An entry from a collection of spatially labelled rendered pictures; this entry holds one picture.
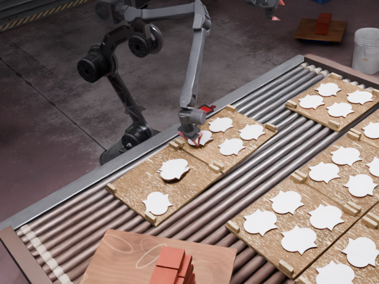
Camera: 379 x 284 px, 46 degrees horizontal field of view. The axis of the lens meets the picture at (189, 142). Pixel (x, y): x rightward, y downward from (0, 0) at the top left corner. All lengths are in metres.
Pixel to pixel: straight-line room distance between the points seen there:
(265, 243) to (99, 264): 0.63
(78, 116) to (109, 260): 2.82
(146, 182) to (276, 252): 0.68
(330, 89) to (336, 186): 0.77
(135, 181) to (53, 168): 1.81
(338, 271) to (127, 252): 0.75
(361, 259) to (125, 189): 1.02
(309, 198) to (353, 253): 0.31
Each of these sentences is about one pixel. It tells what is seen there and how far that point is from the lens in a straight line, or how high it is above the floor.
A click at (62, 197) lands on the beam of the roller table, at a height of 0.91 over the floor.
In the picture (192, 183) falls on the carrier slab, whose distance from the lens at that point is 2.03.
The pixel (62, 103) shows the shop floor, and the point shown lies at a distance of 4.63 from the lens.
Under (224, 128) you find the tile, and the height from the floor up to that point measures 0.95.
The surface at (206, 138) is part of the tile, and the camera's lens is 2.24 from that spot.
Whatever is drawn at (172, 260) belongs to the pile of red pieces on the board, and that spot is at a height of 1.29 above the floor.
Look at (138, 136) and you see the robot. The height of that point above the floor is 0.40.
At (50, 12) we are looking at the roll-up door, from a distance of 6.84.
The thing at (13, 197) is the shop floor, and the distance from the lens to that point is 3.70.
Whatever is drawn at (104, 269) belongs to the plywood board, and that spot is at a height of 1.04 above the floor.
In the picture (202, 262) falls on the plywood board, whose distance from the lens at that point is 1.61.
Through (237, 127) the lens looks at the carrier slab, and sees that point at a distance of 2.33.
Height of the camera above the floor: 2.33
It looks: 38 degrees down
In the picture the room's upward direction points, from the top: 6 degrees counter-clockwise
